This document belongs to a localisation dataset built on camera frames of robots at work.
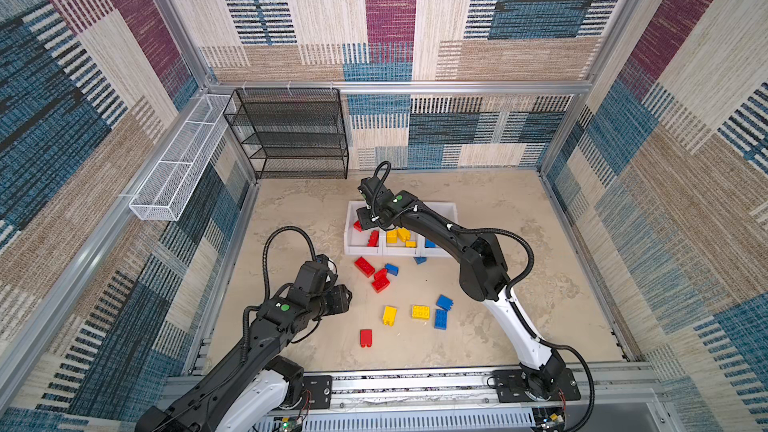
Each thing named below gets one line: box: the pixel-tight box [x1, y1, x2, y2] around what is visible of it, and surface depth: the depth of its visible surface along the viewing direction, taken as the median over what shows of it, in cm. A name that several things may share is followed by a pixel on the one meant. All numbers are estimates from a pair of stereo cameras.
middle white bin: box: [381, 228, 424, 257], surface depth 96 cm
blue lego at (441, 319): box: [434, 309, 449, 331], surface depth 85 cm
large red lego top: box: [354, 256, 376, 278], surface depth 95 cm
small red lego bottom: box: [360, 329, 373, 348], surface depth 83 cm
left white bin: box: [344, 201, 383, 256], surface depth 98 cm
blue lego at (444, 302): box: [436, 294, 454, 311], surface depth 89 cm
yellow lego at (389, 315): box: [382, 305, 397, 327], surface depth 85 cm
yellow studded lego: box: [411, 305, 431, 320], surface depth 87 cm
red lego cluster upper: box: [372, 268, 390, 294], surface depth 93 cm
